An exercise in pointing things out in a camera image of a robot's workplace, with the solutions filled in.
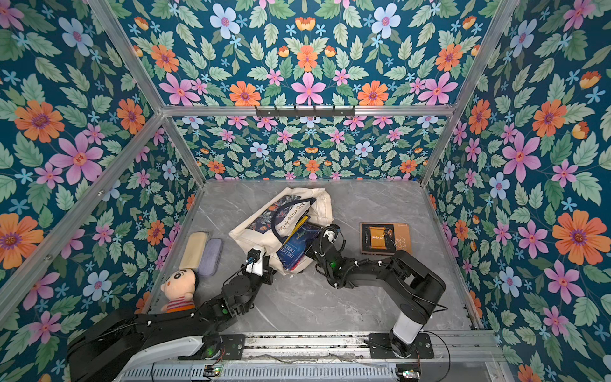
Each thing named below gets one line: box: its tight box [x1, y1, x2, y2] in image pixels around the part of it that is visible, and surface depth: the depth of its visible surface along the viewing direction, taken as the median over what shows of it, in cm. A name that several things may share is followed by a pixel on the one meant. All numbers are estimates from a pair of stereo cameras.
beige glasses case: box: [179, 231, 210, 270], surface depth 94 cm
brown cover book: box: [359, 222, 413, 256], surface depth 100 cm
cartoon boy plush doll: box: [159, 268, 198, 313], surface depth 80 cm
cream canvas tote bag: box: [229, 187, 335, 275], surface depth 92 cm
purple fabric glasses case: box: [197, 237, 224, 277], surface depth 92 cm
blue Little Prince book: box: [276, 220, 322, 271], surface depth 91 cm
